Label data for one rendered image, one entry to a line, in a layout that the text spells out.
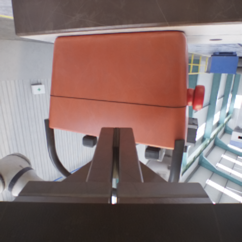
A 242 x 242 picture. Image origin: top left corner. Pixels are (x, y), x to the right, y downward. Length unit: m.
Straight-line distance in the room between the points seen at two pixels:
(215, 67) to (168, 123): 9.45
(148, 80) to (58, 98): 0.12
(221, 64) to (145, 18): 9.50
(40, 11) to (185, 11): 0.17
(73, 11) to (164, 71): 0.12
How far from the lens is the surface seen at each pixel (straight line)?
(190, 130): 0.37
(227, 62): 9.71
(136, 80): 0.20
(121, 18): 0.20
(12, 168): 1.05
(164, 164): 0.41
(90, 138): 0.30
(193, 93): 0.25
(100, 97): 0.22
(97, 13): 0.21
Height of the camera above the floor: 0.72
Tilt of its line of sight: 18 degrees up
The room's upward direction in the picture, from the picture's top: 179 degrees counter-clockwise
